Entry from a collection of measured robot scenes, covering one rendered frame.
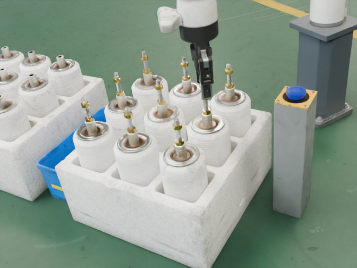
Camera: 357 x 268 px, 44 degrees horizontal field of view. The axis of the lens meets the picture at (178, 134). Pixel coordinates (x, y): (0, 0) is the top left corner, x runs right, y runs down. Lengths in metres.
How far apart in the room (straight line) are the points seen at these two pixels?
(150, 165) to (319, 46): 0.60
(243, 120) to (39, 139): 0.55
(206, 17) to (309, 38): 0.53
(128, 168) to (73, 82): 0.48
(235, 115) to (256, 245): 0.30
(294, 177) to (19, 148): 0.68
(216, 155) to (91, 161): 0.28
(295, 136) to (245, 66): 0.83
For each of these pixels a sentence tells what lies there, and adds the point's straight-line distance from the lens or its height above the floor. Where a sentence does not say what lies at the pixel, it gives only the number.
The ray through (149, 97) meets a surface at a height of 0.23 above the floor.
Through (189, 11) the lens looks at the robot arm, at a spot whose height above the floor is 0.52.
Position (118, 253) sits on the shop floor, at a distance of 1.08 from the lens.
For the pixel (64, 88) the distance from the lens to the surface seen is 1.36.
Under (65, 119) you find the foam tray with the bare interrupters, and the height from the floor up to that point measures 0.15.
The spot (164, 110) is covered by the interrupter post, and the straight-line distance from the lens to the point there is 1.02.
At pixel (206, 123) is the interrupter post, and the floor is 0.26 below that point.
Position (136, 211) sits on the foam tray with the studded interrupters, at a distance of 0.98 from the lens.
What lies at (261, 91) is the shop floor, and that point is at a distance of 1.58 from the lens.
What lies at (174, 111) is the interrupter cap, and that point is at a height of 0.25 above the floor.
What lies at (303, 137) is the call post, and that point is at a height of 0.24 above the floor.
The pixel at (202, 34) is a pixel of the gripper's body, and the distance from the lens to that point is 0.84.
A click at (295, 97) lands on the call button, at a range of 0.93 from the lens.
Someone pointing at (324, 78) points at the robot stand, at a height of 0.16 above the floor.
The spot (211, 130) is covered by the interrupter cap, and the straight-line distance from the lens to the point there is 0.96.
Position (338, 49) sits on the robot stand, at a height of 0.24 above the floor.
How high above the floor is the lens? 0.81
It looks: 35 degrees down
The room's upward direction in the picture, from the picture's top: 8 degrees counter-clockwise
